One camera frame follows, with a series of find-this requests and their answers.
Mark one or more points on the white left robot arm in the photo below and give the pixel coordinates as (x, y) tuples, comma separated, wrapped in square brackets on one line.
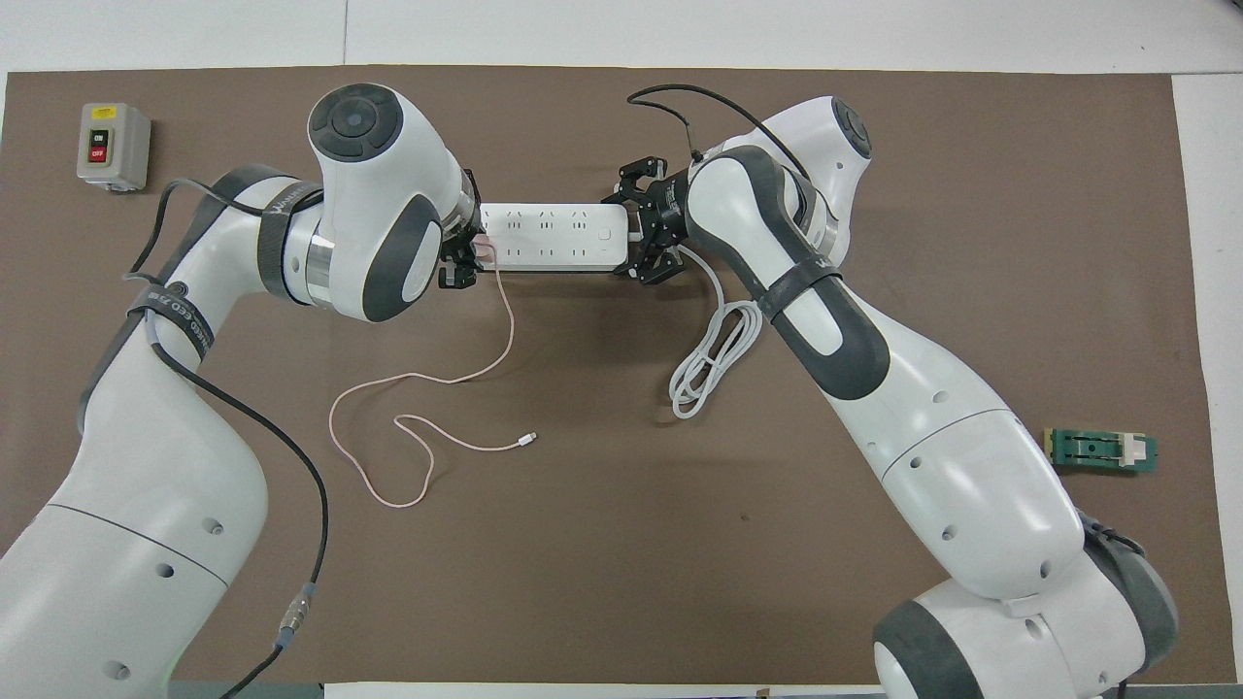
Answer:
[(146, 485)]

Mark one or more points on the white power strip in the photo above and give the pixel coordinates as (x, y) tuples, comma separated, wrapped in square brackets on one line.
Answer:
[(554, 238)]

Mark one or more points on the brown table mat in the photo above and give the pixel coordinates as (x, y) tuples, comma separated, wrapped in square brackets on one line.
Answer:
[(621, 563)]

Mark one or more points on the grey on-off switch box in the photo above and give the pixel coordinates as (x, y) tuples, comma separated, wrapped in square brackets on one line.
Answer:
[(113, 146)]

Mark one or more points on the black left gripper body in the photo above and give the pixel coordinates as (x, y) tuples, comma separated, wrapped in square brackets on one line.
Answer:
[(453, 248)]

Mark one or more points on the green circuit board fixture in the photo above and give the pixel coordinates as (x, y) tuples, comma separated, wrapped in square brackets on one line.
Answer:
[(1092, 450)]

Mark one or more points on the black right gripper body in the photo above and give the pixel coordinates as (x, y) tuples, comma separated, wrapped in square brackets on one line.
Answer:
[(665, 216)]

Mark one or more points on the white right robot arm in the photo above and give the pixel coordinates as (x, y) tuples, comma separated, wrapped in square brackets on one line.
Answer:
[(923, 417)]

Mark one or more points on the pink charger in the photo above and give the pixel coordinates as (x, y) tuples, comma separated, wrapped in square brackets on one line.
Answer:
[(486, 252)]

